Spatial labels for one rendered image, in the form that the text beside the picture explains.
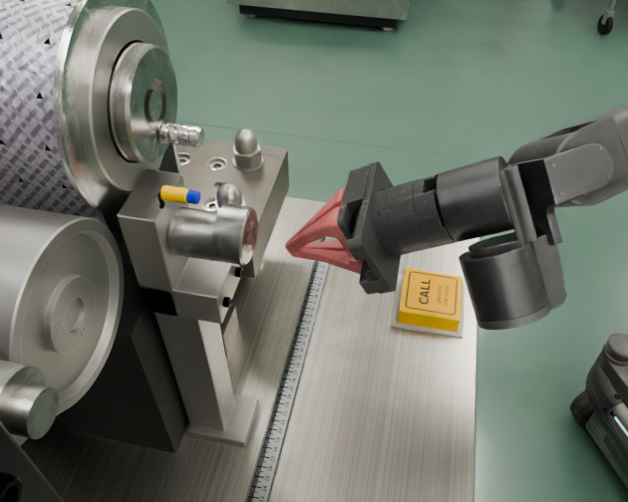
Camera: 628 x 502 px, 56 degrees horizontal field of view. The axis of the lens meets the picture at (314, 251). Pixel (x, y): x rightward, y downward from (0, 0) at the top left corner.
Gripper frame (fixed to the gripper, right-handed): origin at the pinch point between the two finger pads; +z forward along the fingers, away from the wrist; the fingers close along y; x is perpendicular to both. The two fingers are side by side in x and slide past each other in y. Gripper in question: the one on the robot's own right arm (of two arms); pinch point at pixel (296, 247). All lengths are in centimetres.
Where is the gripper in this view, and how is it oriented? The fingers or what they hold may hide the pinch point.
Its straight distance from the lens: 54.3
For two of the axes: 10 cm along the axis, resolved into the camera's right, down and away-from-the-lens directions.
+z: -8.5, 2.1, 4.9
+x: -4.9, -6.6, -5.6
